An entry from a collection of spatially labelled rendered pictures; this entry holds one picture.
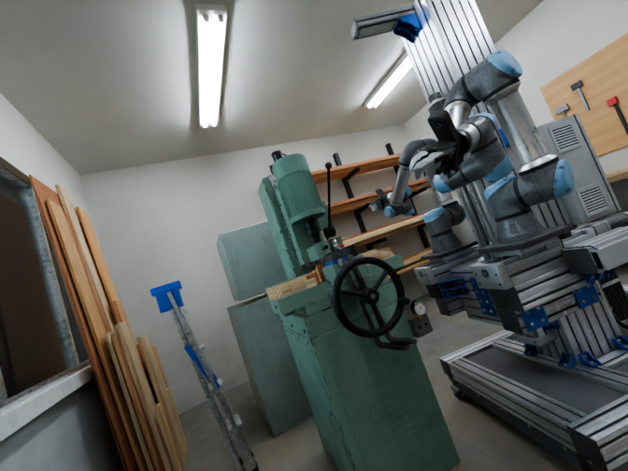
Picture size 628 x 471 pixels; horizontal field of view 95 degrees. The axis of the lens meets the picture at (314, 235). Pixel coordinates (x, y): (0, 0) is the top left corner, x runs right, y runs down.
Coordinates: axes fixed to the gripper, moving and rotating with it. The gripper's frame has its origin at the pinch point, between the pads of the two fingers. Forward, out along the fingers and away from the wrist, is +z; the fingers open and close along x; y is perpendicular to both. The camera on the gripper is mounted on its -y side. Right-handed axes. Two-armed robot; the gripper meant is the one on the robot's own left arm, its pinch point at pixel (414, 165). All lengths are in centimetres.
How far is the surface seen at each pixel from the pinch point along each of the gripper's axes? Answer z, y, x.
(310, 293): 19, 50, 40
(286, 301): 29, 48, 43
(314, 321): 24, 58, 35
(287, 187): -4, 19, 72
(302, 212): -2, 29, 63
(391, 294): -10, 67, 25
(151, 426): 113, 129, 118
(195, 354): 70, 92, 103
